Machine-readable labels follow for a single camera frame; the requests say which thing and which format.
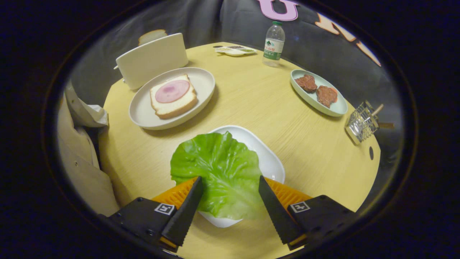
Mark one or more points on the plain toast bread slice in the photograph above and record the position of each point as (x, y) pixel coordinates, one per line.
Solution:
(152, 36)

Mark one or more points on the green lettuce leaf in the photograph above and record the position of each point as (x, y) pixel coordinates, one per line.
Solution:
(219, 169)

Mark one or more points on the bread slice under ham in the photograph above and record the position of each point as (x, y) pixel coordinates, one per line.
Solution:
(176, 108)

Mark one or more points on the white divided bean dish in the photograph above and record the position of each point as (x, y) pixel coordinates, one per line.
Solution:
(235, 52)

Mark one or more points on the white toaster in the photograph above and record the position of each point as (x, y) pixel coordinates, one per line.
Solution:
(152, 61)

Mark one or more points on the pale green oval plate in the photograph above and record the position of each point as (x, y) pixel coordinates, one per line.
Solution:
(336, 108)

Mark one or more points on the clear water bottle green cap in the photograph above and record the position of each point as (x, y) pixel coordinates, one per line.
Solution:
(273, 46)

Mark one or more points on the pink ham slice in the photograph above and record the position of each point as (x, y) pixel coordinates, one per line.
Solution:
(172, 91)

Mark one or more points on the brown meat piece orange tip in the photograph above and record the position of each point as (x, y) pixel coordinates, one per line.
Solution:
(326, 96)

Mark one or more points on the white squarish plate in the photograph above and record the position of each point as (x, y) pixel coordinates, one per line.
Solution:
(267, 158)

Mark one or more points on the round grey-white plate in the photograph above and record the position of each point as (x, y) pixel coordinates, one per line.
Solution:
(143, 111)

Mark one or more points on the wooden spoon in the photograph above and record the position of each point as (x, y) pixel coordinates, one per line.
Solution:
(386, 125)

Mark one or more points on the thin wooden stick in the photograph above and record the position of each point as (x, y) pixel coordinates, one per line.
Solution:
(378, 109)

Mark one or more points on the beige bag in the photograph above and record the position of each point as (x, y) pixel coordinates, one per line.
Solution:
(82, 172)

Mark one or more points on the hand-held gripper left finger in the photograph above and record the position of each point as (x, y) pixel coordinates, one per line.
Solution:
(185, 212)

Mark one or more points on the clear square utensil holder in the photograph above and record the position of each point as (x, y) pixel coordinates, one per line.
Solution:
(360, 124)

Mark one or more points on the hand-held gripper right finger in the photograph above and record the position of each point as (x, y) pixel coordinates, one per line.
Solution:
(278, 212)

